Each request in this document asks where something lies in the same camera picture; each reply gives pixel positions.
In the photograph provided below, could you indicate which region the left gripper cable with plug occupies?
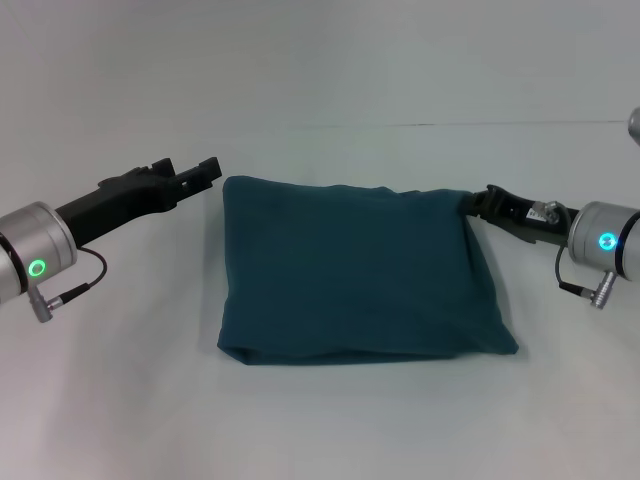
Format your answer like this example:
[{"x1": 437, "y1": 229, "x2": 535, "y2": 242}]
[{"x1": 27, "y1": 248, "x2": 109, "y2": 324}]

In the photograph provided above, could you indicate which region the teal shirt with white print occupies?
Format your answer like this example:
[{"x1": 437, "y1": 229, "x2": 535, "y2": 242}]
[{"x1": 215, "y1": 174, "x2": 520, "y2": 366}]

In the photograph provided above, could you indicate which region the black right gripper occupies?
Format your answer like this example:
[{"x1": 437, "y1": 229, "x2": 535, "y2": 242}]
[{"x1": 461, "y1": 183, "x2": 576, "y2": 247}]

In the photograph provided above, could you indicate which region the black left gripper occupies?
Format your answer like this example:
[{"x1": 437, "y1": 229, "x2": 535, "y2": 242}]
[{"x1": 54, "y1": 155, "x2": 223, "y2": 247}]

